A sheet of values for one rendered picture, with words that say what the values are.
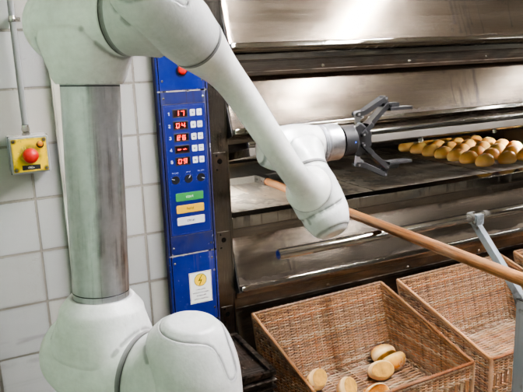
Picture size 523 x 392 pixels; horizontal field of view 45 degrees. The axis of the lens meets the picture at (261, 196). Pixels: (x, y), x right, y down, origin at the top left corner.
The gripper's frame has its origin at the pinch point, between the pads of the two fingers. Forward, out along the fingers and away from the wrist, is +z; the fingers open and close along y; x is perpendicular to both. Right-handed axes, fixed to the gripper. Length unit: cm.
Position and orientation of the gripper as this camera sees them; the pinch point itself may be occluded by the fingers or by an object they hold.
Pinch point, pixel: (405, 134)
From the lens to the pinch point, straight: 164.3
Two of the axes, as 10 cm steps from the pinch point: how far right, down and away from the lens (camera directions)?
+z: 9.0, -1.3, 4.2
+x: 4.4, 1.9, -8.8
